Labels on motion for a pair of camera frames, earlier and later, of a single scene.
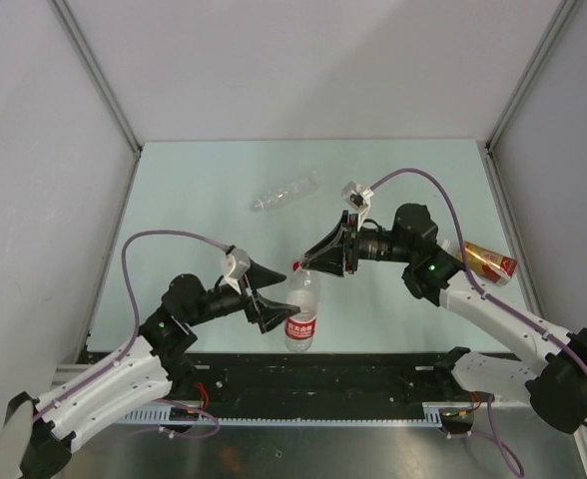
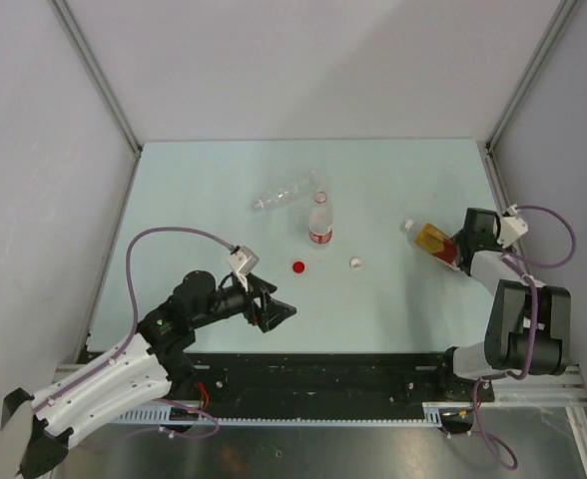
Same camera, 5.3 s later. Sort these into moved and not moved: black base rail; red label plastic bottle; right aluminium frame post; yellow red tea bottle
Moved: yellow red tea bottle; red label plastic bottle
Not moved: right aluminium frame post; black base rail
